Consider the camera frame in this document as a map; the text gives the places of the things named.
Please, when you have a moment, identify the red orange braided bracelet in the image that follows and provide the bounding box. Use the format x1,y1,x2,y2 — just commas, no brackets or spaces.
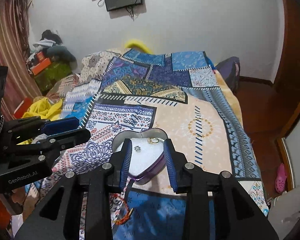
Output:
112,194,134,226

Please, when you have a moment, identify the yellow cloth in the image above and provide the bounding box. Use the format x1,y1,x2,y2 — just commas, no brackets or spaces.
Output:
17,97,64,145

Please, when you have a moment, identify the white suitcase with stickers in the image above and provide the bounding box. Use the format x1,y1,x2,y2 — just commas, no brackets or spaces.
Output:
268,185,300,239

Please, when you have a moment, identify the pink slipper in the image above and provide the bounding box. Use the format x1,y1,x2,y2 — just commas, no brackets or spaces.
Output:
275,163,287,193

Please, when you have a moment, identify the orange box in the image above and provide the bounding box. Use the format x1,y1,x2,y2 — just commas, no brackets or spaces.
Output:
31,58,51,75

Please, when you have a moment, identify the pile of clothes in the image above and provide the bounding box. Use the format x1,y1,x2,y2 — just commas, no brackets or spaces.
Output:
26,29,77,64

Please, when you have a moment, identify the purple heart-shaped tin box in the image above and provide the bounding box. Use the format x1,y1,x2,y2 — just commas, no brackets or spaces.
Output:
112,128,168,185

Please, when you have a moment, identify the red striped curtain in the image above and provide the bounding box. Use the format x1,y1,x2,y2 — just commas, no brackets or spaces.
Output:
0,0,41,120

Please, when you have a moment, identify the blue patchwork bed cover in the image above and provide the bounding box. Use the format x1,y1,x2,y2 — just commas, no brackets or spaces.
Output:
22,48,269,240

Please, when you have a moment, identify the dark purple pillow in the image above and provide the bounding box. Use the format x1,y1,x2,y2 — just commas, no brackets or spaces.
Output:
216,56,241,94

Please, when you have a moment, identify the yellow curved bed rail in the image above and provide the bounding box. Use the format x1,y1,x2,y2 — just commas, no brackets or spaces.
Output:
125,39,153,54

